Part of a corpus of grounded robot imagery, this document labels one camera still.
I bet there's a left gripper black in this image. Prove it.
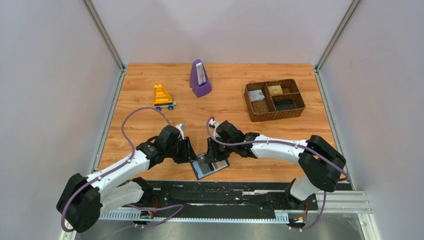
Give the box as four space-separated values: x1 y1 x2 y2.
165 136 200 164

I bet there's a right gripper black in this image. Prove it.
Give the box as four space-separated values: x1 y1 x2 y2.
205 136 236 164

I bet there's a black card with stripe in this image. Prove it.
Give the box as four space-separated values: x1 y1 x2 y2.
207 161 228 173

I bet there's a blue leather card holder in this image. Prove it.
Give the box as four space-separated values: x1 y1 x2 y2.
190 152 230 180

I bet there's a white silver card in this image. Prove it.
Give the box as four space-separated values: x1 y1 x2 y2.
247 89 265 102

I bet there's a dark silver card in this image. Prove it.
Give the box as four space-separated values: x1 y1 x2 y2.
273 99 297 112

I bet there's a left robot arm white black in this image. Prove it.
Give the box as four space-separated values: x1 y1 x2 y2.
56 123 197 233

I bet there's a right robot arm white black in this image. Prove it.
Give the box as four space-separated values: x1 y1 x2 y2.
205 117 349 209

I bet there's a gold card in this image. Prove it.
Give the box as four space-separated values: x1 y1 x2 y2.
268 85 284 96

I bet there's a yellow toy on wheels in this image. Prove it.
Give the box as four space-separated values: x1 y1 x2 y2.
153 84 177 111

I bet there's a purple metronome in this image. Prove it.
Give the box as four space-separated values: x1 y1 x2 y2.
189 59 212 98

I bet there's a brown wicker divided basket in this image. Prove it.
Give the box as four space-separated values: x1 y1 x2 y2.
244 78 306 122

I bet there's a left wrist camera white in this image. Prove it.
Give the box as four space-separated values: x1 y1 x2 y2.
174 123 187 139

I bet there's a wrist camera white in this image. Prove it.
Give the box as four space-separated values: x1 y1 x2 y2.
208 119 221 138
174 123 187 139

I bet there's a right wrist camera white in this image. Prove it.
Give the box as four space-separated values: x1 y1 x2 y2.
208 119 221 138

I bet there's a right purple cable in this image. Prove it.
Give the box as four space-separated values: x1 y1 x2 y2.
205 116 349 232

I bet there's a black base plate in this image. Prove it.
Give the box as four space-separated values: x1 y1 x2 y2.
136 180 318 220

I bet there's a slotted cable duct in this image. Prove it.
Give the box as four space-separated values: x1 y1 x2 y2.
99 208 290 224

